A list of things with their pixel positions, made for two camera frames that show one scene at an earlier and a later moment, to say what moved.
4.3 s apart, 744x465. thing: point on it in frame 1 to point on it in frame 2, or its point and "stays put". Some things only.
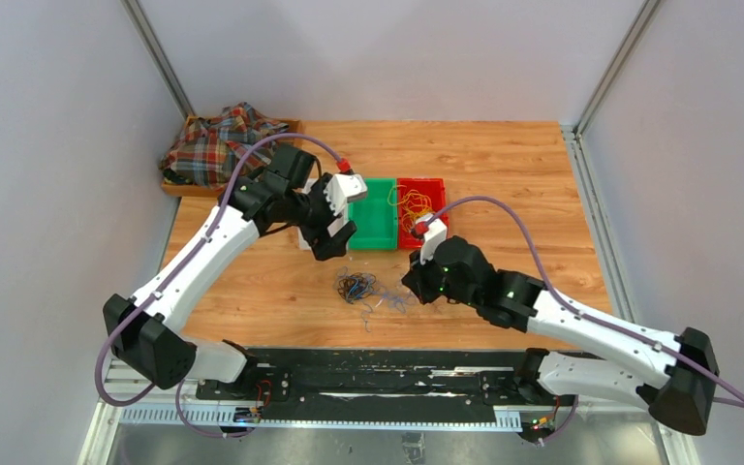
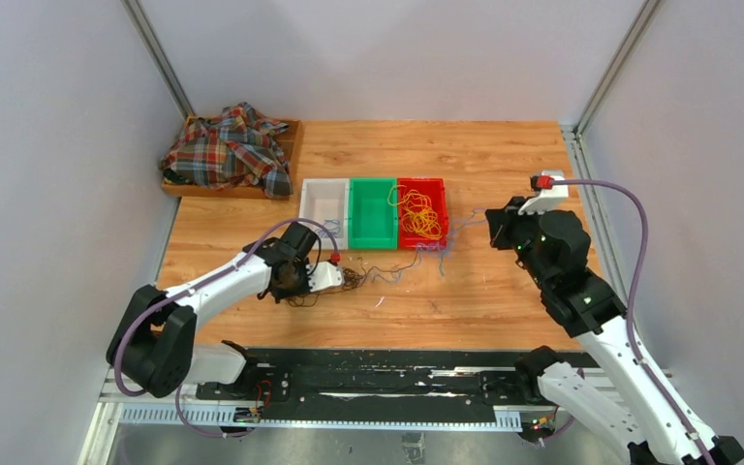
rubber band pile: [357, 286] to [436, 248]
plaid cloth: [212, 151] stays put
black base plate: [416, 387] stays put
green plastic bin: [376, 216] stays put
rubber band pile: [415, 204] stays put
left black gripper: [325, 247] to [279, 294]
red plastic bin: [417, 197] stays put
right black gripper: [415, 279] to [502, 220]
